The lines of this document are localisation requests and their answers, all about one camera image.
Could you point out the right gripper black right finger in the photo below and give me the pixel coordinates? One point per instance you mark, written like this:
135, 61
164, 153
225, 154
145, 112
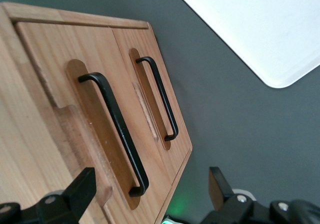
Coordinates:
225, 199

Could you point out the cream rectangular plastic tray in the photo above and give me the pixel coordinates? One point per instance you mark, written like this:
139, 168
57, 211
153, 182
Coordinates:
250, 22

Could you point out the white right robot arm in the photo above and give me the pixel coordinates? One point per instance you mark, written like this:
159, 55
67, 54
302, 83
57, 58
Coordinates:
167, 220

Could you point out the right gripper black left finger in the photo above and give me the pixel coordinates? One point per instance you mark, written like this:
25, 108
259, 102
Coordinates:
75, 199

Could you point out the light wooden two-drawer cabinet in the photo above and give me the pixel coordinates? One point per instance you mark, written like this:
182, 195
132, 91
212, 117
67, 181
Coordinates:
15, 109

